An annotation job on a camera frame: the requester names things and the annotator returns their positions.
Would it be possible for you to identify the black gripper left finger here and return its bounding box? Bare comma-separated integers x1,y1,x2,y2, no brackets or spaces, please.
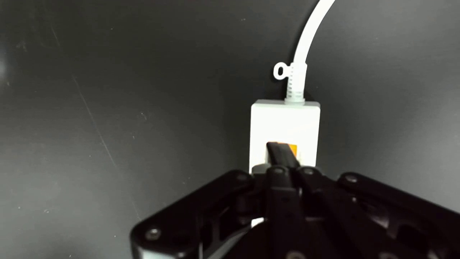
130,141,308,259

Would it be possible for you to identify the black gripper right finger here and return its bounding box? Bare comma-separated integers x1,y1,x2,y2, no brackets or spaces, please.
279,141,460,259

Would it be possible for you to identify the white power strip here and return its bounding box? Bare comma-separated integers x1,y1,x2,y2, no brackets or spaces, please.
249,98,322,177

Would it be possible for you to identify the white power cable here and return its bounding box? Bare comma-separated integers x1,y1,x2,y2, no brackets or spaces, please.
285,0,337,104

